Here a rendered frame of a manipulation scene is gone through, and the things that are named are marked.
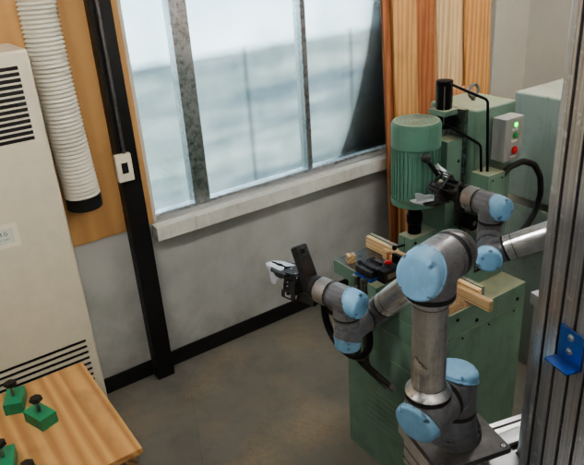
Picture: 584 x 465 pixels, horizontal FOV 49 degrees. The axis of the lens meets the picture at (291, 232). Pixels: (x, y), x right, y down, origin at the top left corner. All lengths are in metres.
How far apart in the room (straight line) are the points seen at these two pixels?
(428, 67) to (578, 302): 2.66
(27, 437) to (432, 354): 1.58
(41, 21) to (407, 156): 1.49
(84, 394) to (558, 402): 1.78
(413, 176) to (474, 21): 2.09
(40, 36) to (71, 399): 1.41
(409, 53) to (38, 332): 2.45
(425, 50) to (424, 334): 2.65
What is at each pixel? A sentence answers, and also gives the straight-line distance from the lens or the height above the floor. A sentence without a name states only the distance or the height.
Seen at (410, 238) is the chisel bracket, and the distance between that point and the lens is 2.40.
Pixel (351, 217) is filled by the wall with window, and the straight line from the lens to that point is 4.00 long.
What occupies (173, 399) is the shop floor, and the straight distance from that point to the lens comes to 3.43.
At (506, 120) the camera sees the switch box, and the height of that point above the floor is 1.48.
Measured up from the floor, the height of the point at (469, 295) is 0.93.
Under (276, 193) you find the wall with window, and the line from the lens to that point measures 3.51.
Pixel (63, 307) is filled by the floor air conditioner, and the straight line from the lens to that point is 2.93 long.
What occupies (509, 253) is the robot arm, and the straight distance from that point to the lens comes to 1.90.
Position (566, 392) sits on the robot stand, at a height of 1.10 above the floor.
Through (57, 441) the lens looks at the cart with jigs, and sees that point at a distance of 2.54.
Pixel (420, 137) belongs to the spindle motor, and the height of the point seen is 1.47.
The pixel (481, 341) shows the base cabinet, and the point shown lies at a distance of 2.65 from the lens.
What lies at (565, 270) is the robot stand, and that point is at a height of 1.41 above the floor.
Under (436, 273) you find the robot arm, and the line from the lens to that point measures 1.42.
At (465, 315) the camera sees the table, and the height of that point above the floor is 0.87.
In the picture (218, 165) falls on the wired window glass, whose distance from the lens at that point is 3.43.
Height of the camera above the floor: 2.11
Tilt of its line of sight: 25 degrees down
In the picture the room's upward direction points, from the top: 4 degrees counter-clockwise
